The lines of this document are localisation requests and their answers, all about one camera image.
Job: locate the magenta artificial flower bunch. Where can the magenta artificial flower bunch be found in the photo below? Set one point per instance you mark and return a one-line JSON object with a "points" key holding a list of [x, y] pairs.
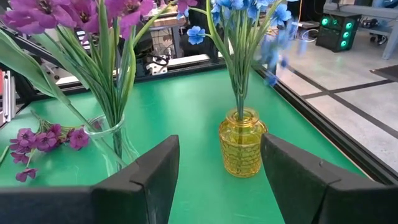
{"points": [[46, 140], [105, 77]]}

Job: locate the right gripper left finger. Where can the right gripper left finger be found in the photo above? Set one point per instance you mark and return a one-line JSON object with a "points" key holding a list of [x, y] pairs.
{"points": [[109, 202]]}

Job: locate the clear glass vase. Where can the clear glass vase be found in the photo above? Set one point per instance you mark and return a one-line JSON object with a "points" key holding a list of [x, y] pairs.
{"points": [[93, 132]]}

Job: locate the black table frame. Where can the black table frame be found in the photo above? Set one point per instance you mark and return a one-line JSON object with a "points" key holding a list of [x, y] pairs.
{"points": [[342, 140]]}

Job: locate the black diagonal frame strut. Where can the black diagonal frame strut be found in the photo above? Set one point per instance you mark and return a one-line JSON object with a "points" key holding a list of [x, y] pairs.
{"points": [[31, 46]]}

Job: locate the black computer with green fans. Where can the black computer with green fans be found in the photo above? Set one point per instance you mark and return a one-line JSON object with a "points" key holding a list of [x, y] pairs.
{"points": [[337, 31]]}

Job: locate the black floor mat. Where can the black floor mat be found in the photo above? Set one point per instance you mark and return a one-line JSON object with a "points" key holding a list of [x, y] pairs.
{"points": [[385, 73]]}

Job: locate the grey aluminium extrusion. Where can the grey aluminium extrusion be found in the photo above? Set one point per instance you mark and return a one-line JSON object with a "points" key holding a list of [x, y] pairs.
{"points": [[7, 96]]}

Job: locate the wooden-top desk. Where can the wooden-top desk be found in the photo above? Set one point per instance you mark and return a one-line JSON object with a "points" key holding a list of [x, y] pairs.
{"points": [[168, 21]]}

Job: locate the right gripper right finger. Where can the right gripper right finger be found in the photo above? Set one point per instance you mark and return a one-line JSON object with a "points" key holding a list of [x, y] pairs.
{"points": [[326, 202]]}

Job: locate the yellow glass vase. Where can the yellow glass vase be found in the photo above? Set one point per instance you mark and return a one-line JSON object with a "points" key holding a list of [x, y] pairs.
{"points": [[242, 149]]}

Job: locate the blue artificial flower bunch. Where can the blue artificial flower bunch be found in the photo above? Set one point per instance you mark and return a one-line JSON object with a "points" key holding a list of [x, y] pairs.
{"points": [[239, 77]]}

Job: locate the workbench with grey legs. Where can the workbench with grey legs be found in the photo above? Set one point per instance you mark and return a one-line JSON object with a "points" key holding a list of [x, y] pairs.
{"points": [[390, 40]]}

